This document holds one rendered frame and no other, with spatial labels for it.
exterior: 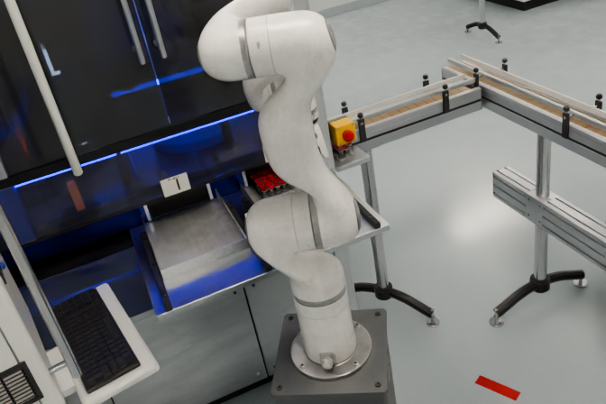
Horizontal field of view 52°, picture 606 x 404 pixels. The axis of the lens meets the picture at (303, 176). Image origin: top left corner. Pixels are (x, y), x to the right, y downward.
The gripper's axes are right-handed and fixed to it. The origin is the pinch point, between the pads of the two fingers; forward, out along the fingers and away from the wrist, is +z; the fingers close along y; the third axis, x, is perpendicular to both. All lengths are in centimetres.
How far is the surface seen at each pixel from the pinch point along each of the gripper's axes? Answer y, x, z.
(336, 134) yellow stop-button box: 43, -23, 12
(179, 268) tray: 18.3, 41.2, 20.0
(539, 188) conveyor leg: 30, -92, 59
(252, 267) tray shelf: 9.3, 23.0, 23.8
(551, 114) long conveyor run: 21, -92, 25
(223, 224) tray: 35.3, 23.8, 21.7
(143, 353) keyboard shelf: 2, 58, 29
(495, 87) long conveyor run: 52, -93, 23
